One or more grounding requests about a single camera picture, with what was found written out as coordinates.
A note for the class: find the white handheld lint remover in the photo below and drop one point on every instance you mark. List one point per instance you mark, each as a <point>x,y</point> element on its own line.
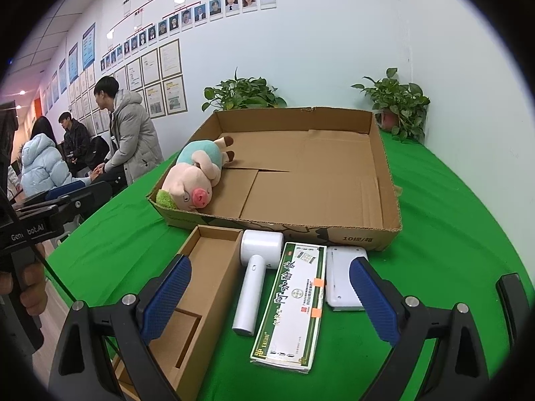
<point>259,246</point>

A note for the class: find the leafy green potted plant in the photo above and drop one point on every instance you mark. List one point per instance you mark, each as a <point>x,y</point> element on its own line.
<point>242,94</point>

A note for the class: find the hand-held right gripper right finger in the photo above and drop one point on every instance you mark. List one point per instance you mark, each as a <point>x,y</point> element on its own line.
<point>374,300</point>

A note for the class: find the small narrow cardboard box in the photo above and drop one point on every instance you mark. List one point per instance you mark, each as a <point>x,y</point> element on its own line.
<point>209,267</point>

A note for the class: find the green and white medicine box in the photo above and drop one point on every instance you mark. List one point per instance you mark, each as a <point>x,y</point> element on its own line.
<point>288,313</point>

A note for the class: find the group of framed certificates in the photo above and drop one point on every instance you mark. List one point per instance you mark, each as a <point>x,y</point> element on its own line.
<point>169,58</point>

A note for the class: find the plush pig toy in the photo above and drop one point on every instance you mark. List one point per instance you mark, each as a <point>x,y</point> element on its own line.
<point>188,183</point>

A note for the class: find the white flat plastic device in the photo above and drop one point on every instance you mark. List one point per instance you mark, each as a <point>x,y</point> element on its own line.
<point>338,275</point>

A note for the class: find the large shallow cardboard box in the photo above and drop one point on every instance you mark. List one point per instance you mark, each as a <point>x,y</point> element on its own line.
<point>313,175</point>

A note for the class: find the blue wall notice board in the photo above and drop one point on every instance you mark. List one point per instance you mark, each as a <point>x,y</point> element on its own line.
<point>54,87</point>
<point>62,76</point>
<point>88,46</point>
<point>73,62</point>

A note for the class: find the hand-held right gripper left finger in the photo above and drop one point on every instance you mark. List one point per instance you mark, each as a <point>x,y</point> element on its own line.
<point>167,296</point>

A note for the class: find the potted plant in red pot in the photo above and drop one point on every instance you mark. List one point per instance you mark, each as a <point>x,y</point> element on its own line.
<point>397,100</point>

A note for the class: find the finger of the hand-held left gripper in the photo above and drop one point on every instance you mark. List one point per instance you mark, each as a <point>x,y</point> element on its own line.
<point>79,202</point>

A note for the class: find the person's left hand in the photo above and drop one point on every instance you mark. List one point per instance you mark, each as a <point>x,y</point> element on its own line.
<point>33,288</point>

